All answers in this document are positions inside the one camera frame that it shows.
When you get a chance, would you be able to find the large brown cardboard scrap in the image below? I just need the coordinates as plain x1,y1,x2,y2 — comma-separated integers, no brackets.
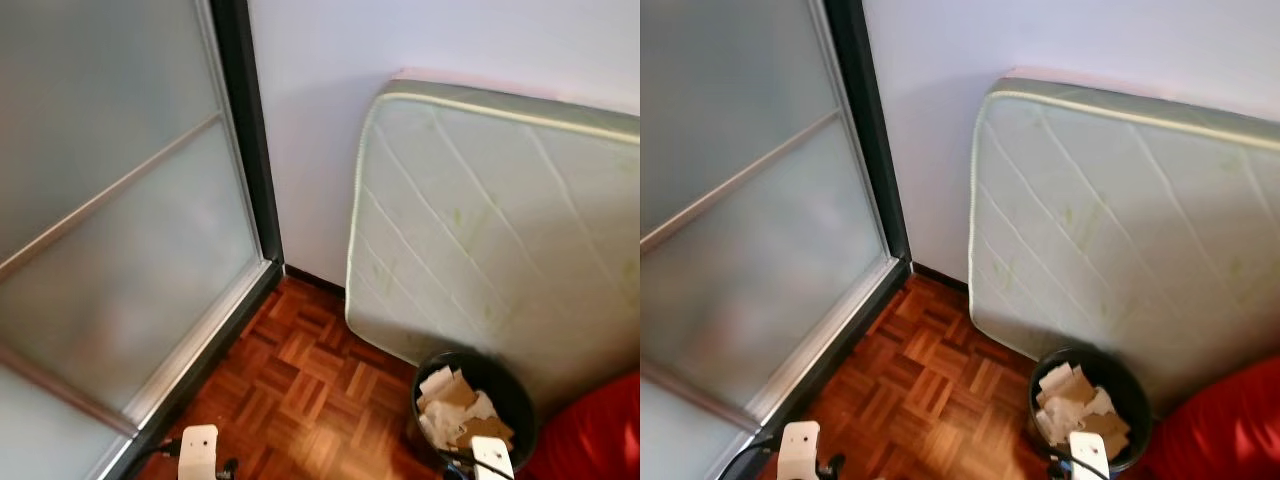
1075,410,1133,451
455,415,516,453

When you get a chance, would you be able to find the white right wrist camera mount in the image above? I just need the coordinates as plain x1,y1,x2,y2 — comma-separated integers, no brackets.
470,436,517,480
1068,432,1111,480

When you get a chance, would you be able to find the black round waste bin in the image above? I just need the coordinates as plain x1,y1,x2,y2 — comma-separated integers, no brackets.
1027,347,1154,474
410,350,538,476

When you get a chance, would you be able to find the dark wooden baseboard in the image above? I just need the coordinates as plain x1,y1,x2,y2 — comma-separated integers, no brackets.
283,262,348,298
910,262,971,293

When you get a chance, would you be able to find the white paper scrap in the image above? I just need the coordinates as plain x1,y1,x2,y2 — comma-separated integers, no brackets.
418,366,456,401
1036,362,1073,396
417,405,461,451
1035,400,1079,446

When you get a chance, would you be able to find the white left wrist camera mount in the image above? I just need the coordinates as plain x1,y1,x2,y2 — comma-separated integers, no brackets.
178,425,221,480
778,421,823,480

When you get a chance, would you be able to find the white mattress green leaf print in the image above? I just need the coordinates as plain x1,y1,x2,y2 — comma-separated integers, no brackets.
345,68,641,421
966,66,1280,416

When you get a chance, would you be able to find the small brown cardboard scrap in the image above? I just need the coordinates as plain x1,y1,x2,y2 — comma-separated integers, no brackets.
1058,366,1096,406
440,372,481,411

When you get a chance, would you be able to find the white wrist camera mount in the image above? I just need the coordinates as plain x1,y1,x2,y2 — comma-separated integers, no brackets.
178,425,221,480
470,436,517,480
778,421,823,480
1068,432,1111,480

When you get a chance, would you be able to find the large red fabric beanbag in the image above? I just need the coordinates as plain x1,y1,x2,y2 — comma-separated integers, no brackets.
520,370,641,480
1140,355,1280,480

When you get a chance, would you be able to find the frosted glass sliding door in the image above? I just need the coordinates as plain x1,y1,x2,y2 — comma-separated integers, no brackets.
0,0,286,480
640,0,913,480

